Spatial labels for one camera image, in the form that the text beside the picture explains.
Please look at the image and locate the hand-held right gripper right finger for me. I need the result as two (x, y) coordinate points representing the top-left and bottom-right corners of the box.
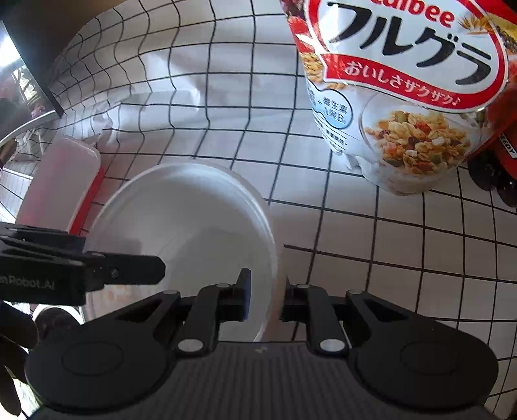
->
(280, 283), (409, 353)

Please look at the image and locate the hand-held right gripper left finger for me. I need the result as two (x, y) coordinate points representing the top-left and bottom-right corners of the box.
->
(115, 268), (253, 353)

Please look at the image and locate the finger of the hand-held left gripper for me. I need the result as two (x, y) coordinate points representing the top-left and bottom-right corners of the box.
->
(0, 221), (86, 263)
(79, 251), (166, 293)

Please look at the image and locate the white round bowl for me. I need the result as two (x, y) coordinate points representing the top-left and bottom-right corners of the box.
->
(83, 162), (280, 344)

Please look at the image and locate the person's left hand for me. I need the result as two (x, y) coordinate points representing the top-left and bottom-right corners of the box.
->
(0, 301), (39, 417)

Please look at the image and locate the red square dish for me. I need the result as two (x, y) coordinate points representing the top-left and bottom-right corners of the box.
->
(15, 136), (106, 239)

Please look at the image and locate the black flat panel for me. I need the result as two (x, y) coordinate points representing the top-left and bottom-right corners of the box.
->
(0, 16), (64, 122)

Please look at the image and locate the white checkered tablecloth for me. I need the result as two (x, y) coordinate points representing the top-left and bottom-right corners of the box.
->
(0, 0), (517, 420)

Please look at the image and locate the red toy car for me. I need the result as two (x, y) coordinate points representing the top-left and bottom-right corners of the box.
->
(466, 117), (517, 208)

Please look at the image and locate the red and white cereal bag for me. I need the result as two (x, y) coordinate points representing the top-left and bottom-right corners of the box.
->
(280, 0), (517, 197)

